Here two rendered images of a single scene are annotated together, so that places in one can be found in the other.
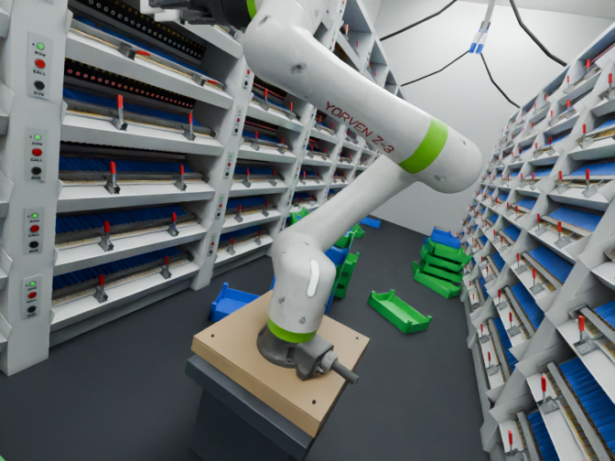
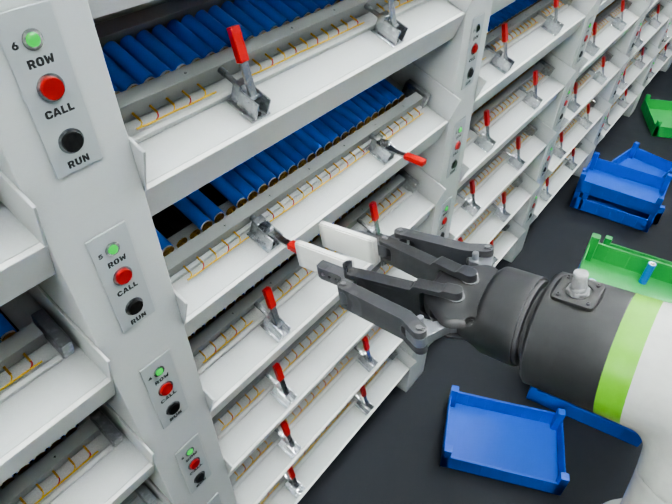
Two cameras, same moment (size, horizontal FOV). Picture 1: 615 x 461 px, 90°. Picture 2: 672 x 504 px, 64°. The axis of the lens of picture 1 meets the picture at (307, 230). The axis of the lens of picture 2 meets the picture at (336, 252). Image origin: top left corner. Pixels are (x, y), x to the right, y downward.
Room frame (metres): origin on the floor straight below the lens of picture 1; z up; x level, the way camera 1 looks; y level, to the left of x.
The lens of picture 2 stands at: (0.40, 0.33, 1.35)
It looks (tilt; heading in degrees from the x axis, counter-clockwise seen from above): 42 degrees down; 19
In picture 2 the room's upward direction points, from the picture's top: straight up
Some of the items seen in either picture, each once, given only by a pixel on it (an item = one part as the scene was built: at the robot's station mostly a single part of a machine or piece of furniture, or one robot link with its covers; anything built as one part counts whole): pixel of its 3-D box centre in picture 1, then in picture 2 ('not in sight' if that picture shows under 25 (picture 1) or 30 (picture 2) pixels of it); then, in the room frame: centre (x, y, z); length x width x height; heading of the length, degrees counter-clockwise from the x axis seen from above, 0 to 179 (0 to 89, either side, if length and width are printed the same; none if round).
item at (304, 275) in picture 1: (300, 288); not in sight; (0.66, -0.02, 0.48); 0.16 x 0.13 x 0.19; 16
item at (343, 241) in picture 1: (324, 226); (646, 289); (1.46, -0.07, 0.44); 0.30 x 0.20 x 0.08; 79
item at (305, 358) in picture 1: (306, 348); not in sight; (0.62, -0.08, 0.36); 0.26 x 0.15 x 0.06; 57
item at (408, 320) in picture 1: (398, 309); not in sight; (1.65, -0.64, 0.04); 0.30 x 0.20 x 0.08; 38
